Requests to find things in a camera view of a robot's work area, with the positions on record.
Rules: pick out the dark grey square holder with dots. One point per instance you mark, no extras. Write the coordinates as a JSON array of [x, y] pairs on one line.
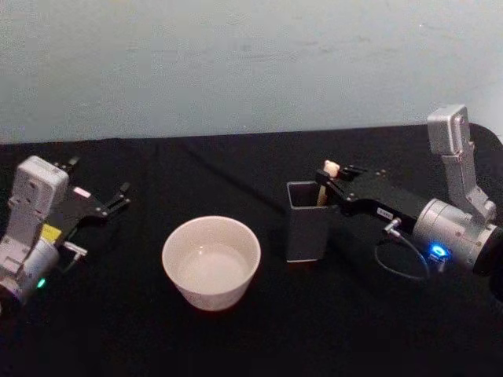
[[306, 235]]

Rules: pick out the black table cloth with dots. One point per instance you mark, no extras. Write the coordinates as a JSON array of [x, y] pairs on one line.
[[243, 345]]

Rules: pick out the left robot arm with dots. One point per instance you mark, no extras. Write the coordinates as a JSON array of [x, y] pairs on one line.
[[33, 196]]

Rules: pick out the wooden stick with pale head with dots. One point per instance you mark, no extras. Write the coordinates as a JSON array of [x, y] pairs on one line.
[[331, 168]]

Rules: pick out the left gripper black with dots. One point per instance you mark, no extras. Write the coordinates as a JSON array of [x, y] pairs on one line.
[[80, 208]]

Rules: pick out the white ceramic bowl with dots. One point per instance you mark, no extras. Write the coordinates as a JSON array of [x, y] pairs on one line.
[[212, 263]]

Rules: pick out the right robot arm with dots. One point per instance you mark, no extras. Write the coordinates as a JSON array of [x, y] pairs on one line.
[[452, 228]]

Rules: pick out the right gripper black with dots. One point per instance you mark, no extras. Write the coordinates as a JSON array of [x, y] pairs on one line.
[[383, 200]]

